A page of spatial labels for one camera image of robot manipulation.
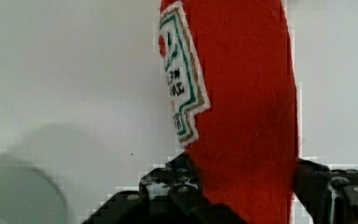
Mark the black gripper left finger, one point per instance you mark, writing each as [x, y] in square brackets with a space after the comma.
[172, 194]

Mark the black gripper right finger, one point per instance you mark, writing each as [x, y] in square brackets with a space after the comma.
[329, 196]

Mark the red plush ketchup bottle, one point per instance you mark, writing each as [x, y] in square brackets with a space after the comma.
[232, 90]

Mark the green mug with handle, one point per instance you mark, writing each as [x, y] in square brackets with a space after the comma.
[28, 196]

